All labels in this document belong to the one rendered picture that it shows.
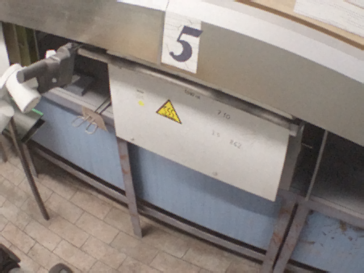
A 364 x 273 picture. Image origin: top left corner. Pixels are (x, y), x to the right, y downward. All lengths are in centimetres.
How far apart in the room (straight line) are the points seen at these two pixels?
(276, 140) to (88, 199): 160
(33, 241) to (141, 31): 179
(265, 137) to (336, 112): 45
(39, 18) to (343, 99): 87
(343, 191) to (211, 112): 64
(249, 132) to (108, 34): 51
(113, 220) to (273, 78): 181
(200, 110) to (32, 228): 156
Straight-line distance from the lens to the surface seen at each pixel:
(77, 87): 212
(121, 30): 119
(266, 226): 209
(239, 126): 145
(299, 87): 103
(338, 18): 98
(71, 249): 264
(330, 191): 179
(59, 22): 133
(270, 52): 102
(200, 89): 127
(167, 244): 261
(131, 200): 237
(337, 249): 206
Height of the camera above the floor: 223
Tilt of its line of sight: 46 degrees down
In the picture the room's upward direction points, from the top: 1 degrees counter-clockwise
